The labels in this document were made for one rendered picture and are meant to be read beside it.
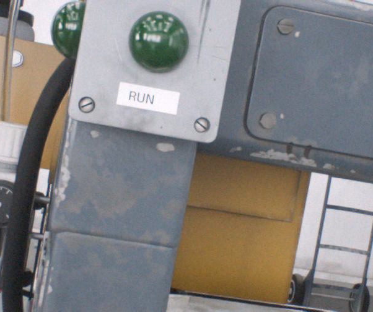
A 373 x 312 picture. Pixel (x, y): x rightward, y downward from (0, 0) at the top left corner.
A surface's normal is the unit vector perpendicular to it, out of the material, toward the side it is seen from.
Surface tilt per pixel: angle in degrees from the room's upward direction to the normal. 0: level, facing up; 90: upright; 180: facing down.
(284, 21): 90
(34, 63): 90
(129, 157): 90
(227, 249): 90
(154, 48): 104
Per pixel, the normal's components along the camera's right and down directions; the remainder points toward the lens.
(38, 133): 0.28, 0.22
